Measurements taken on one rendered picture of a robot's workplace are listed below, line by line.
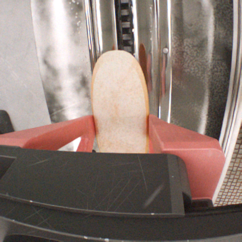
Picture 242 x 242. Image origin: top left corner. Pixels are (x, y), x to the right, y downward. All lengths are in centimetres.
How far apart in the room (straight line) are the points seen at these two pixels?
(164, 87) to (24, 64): 18
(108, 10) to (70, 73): 7
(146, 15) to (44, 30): 10
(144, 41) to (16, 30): 16
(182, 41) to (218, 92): 8
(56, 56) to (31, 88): 9
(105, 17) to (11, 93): 18
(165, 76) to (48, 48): 12
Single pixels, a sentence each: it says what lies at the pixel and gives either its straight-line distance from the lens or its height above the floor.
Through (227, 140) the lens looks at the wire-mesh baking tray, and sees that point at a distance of 19.
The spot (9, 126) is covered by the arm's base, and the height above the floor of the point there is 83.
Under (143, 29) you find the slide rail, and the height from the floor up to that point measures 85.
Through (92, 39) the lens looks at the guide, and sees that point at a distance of 19.
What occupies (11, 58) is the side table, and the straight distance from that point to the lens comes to 28.
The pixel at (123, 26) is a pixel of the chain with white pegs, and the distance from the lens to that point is 20.
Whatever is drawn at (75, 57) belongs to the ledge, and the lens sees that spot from 19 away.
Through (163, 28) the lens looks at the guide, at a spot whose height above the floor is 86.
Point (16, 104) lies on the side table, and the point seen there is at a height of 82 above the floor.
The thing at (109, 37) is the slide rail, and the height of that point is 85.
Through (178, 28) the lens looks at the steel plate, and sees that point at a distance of 22.
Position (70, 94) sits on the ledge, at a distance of 21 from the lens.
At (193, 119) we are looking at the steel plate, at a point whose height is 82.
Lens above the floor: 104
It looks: 60 degrees down
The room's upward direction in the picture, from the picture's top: 167 degrees counter-clockwise
